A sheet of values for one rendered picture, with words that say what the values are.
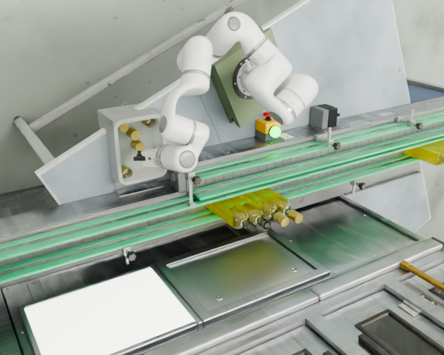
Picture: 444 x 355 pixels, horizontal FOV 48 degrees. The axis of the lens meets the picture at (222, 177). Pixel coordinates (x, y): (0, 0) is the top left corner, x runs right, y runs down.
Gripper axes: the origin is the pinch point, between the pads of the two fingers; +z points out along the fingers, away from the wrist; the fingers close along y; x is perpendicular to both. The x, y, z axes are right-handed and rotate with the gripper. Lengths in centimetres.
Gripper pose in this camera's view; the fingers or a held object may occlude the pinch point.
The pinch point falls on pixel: (149, 153)
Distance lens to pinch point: 164.4
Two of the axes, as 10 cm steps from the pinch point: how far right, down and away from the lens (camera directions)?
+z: -5.0, -0.9, 8.6
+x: -1.2, -9.8, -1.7
